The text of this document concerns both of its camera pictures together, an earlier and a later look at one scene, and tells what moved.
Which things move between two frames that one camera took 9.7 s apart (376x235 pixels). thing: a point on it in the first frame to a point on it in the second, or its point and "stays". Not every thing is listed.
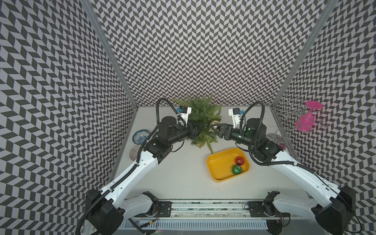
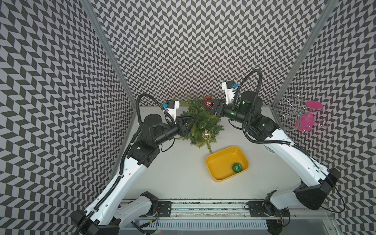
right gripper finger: (216, 126) to (213, 101)
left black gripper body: (191, 133) to (182, 131)
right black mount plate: (256, 209) stays
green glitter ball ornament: (236, 169) stays
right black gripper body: (228, 136) to (228, 110)
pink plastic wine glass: (305, 122) stays
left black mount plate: (164, 209) stays
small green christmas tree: (205, 112) stays
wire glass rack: (297, 114) stays
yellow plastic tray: (219, 165) stays
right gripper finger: (221, 135) to (216, 111)
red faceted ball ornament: (239, 160) to (210, 104)
